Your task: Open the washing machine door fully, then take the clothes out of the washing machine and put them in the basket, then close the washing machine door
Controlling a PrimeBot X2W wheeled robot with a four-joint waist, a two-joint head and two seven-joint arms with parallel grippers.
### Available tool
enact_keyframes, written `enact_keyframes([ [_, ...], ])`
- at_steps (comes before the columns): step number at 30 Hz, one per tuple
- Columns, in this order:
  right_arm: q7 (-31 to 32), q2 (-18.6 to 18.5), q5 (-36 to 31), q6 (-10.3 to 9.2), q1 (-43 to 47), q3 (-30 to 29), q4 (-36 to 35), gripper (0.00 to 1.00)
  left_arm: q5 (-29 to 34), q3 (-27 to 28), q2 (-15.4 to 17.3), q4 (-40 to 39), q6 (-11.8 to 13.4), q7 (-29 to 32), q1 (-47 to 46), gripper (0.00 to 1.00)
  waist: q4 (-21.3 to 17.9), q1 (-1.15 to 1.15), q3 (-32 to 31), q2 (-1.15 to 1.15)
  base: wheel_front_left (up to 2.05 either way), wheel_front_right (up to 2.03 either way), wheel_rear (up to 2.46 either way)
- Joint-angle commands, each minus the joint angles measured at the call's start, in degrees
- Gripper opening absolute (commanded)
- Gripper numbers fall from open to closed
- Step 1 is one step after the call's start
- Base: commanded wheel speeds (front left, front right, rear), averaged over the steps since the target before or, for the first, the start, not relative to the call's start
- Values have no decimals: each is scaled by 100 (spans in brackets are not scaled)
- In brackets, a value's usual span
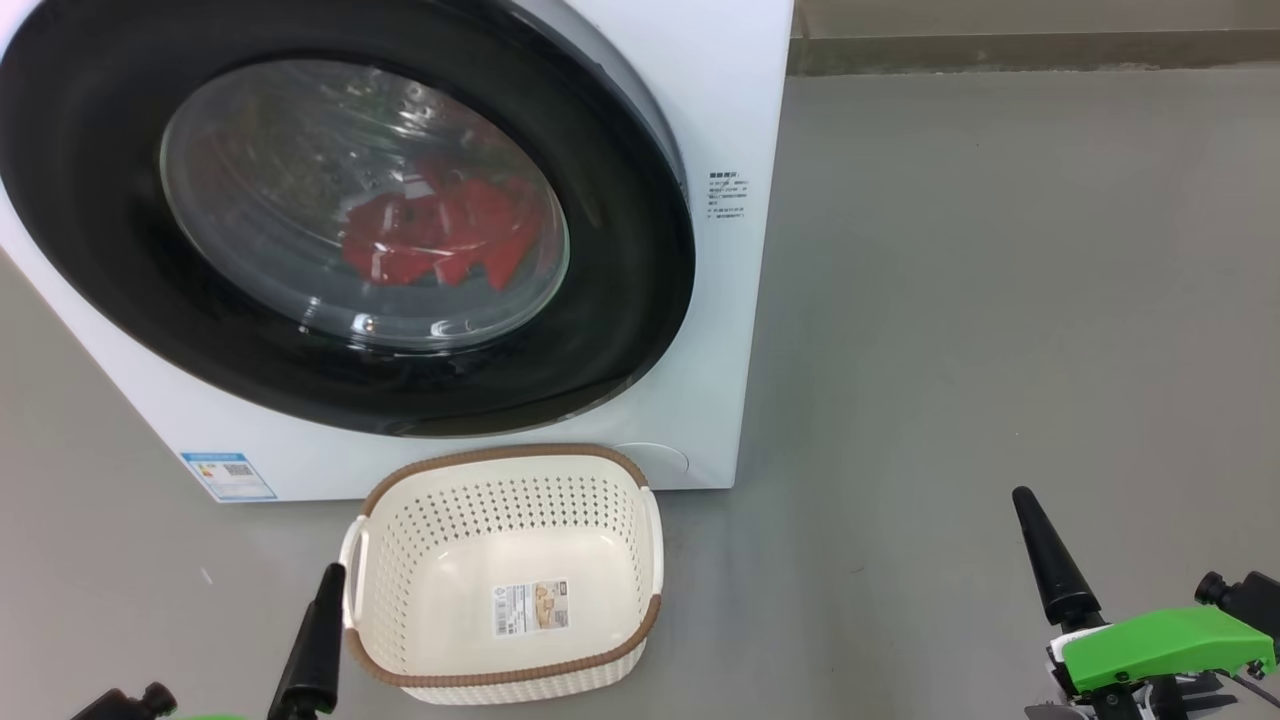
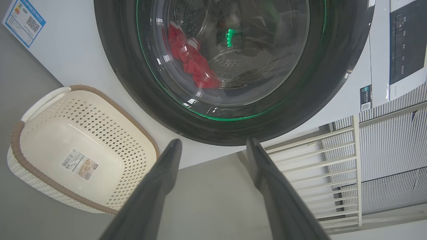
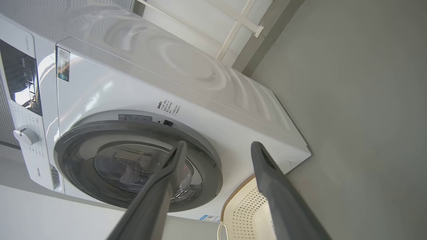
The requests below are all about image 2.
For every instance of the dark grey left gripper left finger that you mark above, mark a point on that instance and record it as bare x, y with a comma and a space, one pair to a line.
150, 196

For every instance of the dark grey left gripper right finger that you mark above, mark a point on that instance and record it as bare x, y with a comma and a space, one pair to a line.
283, 206

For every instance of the glass washing machine door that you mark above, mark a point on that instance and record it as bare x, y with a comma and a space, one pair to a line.
120, 70

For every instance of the red and white garment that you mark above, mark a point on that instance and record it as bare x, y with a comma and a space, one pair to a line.
188, 58

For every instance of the white printed product label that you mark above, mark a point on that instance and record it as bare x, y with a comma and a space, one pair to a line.
79, 164

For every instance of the cream laundry basket brown rim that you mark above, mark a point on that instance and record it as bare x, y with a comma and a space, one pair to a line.
50, 140

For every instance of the white washing machine body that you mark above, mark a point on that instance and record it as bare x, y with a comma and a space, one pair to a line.
76, 53

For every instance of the dark appliance control panel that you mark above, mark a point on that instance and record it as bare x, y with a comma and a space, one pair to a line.
408, 43

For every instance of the white slatted railing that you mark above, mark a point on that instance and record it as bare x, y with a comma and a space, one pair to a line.
356, 160

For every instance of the ribbed grey panel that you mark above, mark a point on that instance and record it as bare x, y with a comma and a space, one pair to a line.
393, 150

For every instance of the small dark QR sticker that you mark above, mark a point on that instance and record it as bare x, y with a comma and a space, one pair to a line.
365, 98

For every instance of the blue energy label sticker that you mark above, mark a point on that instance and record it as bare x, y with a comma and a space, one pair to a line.
23, 23

